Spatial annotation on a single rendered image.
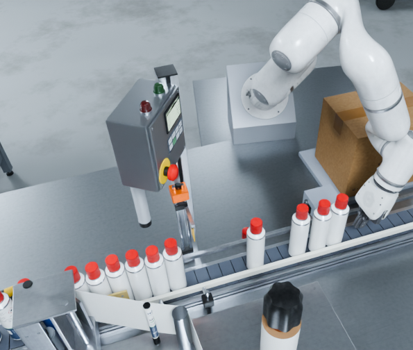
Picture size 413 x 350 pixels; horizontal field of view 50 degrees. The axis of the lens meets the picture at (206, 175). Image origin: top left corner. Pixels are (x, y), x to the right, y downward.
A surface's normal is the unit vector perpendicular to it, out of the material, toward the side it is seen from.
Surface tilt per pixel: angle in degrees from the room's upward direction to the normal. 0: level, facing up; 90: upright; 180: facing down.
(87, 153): 0
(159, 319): 90
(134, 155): 90
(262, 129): 90
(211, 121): 0
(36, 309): 0
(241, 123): 46
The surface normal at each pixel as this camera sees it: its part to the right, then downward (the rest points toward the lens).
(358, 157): 0.26, 0.66
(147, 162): -0.32, 0.67
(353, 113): -0.06, -0.73
